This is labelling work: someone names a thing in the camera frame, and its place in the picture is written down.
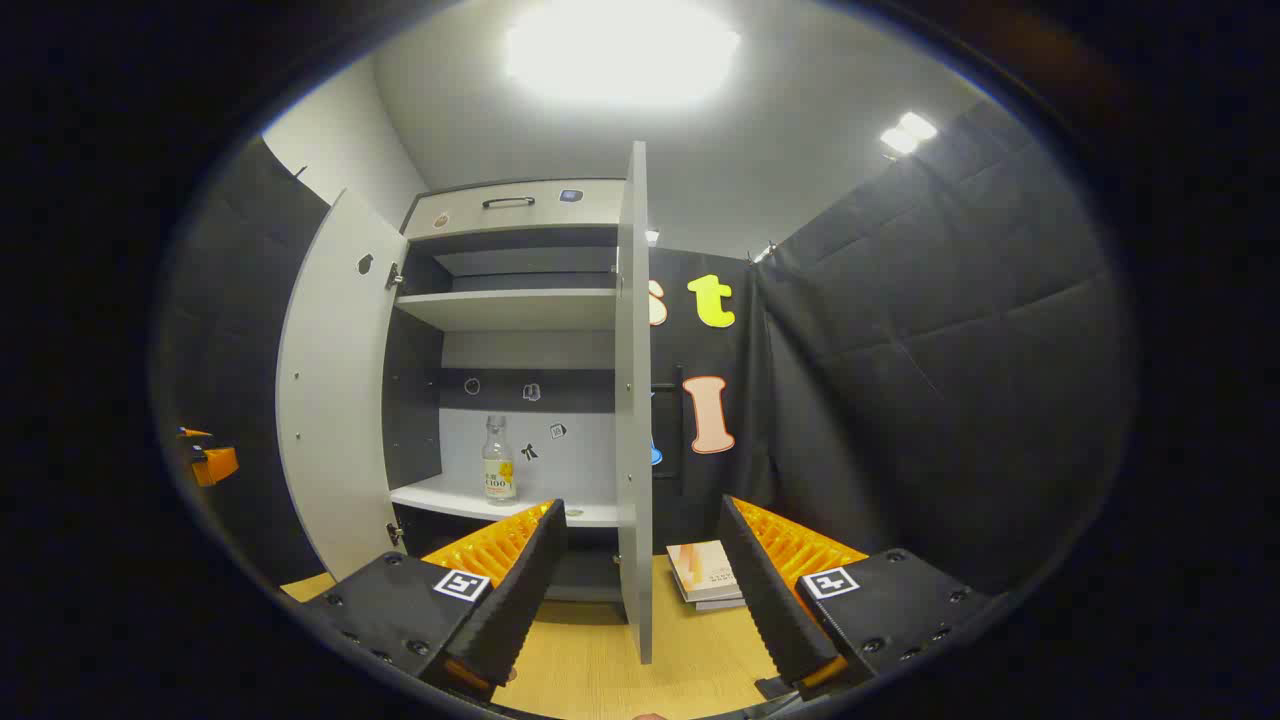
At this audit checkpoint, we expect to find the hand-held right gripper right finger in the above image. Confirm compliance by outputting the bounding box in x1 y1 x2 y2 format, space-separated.
718 494 993 701

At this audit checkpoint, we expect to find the white cabinet shelf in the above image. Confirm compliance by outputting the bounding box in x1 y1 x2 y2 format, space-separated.
390 473 621 529
395 288 618 333

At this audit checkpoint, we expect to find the black backdrop cloth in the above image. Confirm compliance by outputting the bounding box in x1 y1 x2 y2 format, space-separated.
165 100 1136 601

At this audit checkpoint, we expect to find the clear glass bottle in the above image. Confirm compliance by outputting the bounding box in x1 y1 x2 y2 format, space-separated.
482 415 518 505

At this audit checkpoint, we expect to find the grey cabinet door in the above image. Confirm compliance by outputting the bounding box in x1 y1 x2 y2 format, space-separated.
614 140 654 666
275 188 409 581

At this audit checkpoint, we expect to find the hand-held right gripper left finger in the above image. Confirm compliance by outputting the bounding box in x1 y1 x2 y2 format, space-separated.
300 498 569 701

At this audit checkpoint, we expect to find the small ceiling light panel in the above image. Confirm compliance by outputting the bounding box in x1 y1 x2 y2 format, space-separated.
879 110 940 157

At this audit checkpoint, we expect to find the large ceiling light panel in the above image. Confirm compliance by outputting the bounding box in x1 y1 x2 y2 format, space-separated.
505 0 743 107

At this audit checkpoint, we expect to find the grey cabinet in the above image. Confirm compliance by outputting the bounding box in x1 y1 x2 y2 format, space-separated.
383 178 653 606

